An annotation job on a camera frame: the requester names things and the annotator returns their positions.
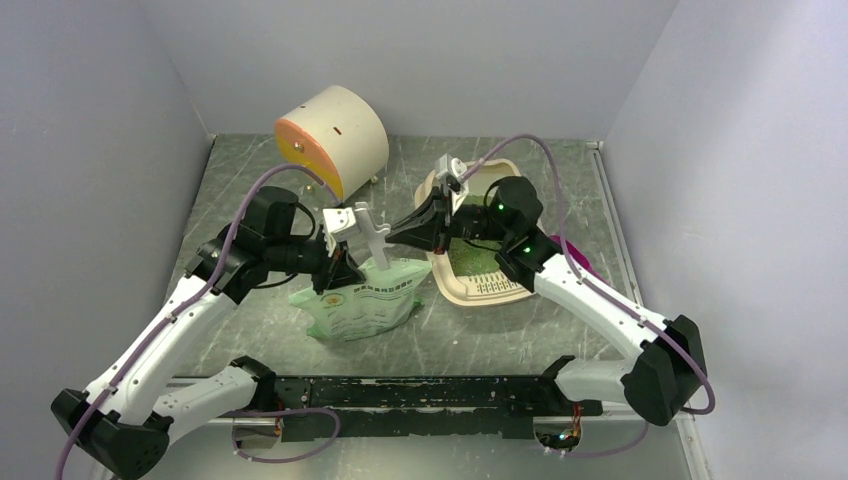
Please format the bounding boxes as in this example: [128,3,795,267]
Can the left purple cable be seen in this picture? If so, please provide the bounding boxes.
[52,163,342,480]

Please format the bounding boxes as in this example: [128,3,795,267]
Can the magenta litter scoop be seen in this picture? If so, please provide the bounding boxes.
[565,240,606,284]

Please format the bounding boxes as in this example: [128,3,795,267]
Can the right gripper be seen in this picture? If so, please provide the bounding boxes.
[386,185,511,256]

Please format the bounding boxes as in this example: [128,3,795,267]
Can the beige litter box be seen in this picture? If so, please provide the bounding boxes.
[426,158,533,307]

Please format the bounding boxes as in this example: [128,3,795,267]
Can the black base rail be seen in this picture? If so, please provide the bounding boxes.
[259,375,603,442]

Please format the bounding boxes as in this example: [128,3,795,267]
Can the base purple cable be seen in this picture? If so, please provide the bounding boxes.
[230,407,342,465]

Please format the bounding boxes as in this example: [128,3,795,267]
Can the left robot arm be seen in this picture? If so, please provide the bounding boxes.
[51,186,364,479]

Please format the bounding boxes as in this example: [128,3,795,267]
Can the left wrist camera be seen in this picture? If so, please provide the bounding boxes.
[322,207,361,242]

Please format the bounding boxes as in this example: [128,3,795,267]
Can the green cat litter bag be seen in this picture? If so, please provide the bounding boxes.
[288,258,431,341]

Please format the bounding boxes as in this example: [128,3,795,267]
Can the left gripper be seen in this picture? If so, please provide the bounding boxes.
[266,231,367,294]

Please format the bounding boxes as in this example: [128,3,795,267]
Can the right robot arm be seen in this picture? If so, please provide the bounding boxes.
[386,176,707,426]

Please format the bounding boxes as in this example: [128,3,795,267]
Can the green litter pellets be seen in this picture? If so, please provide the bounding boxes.
[448,195,504,277]

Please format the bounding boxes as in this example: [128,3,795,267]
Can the round beige drawer cabinet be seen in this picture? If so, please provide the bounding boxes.
[274,85,389,200]

